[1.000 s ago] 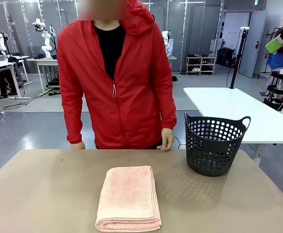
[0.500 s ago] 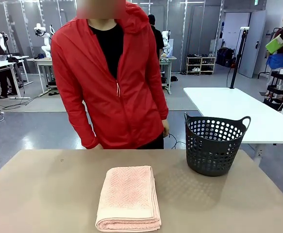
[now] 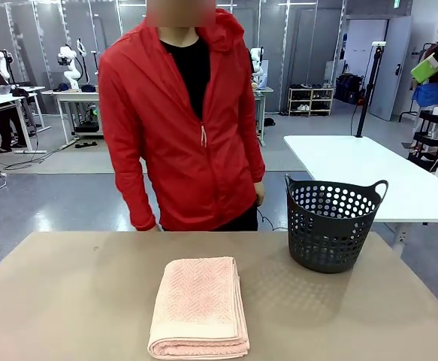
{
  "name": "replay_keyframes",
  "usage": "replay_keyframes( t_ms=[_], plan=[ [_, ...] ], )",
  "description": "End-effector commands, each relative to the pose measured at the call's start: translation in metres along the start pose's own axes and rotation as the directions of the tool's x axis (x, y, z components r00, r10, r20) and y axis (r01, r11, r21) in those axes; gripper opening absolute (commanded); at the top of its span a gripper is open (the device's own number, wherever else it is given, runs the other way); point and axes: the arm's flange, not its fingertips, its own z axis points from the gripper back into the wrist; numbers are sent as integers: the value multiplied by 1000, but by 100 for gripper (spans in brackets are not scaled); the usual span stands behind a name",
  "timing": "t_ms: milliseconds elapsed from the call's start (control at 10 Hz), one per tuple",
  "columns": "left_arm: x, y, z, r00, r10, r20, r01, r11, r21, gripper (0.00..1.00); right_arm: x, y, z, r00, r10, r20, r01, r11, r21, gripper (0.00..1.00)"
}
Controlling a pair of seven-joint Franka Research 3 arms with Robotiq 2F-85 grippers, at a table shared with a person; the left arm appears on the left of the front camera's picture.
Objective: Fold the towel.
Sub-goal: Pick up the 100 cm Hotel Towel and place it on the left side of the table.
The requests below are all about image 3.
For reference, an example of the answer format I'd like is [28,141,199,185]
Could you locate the pink towel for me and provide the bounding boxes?
[147,256,250,360]

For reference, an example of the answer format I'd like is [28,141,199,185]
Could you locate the person's left forearm red sleeve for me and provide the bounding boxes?
[250,150,267,185]

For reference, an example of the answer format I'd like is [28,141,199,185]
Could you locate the person's right forearm red sleeve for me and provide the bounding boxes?
[122,161,158,232]

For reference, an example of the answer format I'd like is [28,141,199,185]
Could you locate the blue garment on stand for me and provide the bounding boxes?
[411,82,438,112]

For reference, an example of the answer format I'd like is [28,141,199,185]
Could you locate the grey open door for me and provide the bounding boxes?
[368,17,412,122]

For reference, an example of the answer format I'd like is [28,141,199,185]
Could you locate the black pole stand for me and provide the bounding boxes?
[355,40,387,138]

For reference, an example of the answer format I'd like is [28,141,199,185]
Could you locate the black utility cart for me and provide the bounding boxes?
[407,108,438,167]

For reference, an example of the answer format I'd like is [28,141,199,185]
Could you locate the black luggage bags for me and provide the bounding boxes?
[334,73,365,105]

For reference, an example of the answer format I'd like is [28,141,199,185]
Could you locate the large white table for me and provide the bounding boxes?
[283,134,438,256]

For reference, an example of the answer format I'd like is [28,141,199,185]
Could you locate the wooden shoe rack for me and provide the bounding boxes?
[288,86,335,117]

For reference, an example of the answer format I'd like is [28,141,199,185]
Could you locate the white background table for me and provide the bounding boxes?
[254,85,276,147]
[41,88,103,147]

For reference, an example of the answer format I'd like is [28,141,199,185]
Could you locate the dark grey perforated plastic basket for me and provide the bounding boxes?
[284,172,389,275]

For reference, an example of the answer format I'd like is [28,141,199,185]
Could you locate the person in red jacket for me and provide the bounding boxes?
[98,0,267,232]

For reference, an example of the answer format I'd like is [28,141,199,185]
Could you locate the white standing desk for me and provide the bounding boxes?
[0,86,53,155]

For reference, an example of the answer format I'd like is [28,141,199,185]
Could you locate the person in black clothes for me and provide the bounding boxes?
[0,47,29,153]

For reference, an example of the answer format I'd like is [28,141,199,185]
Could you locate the thin black floor cable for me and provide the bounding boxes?
[256,205,290,232]

